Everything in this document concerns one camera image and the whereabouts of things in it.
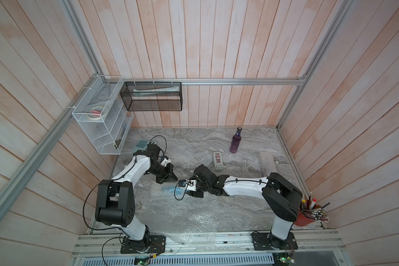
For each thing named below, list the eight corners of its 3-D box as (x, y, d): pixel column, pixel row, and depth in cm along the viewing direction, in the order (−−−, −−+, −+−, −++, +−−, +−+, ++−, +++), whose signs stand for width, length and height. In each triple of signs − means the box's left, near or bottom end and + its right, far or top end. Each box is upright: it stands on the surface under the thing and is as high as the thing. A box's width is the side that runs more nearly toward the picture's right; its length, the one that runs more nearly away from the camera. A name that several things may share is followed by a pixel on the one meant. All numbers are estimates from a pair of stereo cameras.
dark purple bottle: (233, 154, 108) (240, 133, 92) (229, 150, 110) (234, 129, 94) (237, 151, 110) (244, 129, 94) (233, 147, 112) (239, 126, 96)
